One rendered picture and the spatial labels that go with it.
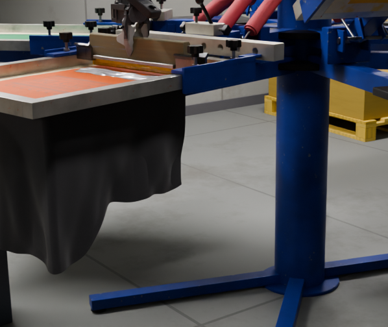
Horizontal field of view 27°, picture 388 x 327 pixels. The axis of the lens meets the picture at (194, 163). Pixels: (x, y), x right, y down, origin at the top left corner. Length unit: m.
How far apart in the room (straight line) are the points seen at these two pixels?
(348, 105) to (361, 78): 3.06
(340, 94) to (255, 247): 2.29
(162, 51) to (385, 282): 1.49
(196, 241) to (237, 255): 0.25
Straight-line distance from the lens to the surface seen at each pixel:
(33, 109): 1.86
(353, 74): 2.69
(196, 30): 2.64
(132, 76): 2.34
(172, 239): 3.78
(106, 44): 2.53
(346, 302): 3.19
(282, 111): 3.07
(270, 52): 2.39
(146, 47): 2.40
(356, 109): 5.64
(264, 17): 2.75
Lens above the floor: 1.34
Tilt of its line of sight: 15 degrees down
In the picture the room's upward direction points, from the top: 1 degrees counter-clockwise
